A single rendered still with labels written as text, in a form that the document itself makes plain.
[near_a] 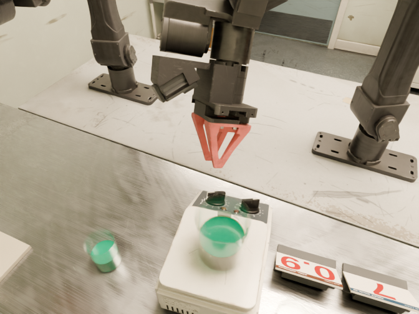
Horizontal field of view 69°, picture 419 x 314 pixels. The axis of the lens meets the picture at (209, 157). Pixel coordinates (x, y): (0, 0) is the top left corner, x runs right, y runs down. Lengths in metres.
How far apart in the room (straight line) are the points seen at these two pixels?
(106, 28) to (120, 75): 0.12
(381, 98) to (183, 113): 0.42
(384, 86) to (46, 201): 0.61
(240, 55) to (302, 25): 2.90
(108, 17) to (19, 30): 1.19
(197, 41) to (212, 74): 0.05
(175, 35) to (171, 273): 0.30
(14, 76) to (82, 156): 1.25
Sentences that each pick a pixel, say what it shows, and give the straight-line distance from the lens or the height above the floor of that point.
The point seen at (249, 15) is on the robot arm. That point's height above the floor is 1.21.
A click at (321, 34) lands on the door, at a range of 3.33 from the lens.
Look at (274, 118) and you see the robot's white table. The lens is 0.75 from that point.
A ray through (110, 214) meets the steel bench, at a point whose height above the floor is 0.90.
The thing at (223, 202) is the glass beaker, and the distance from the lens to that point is 0.37.
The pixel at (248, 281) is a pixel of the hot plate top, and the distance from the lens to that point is 0.40.
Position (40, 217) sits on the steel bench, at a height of 0.90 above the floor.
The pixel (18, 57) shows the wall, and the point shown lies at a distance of 1.90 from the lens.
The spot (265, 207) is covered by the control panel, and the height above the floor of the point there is 0.94.
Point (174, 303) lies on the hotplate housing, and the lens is 0.43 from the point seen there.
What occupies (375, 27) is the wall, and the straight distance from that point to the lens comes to 3.29.
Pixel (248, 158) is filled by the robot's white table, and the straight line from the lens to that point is 0.64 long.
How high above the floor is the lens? 1.35
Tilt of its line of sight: 45 degrees down
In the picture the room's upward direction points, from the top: straight up
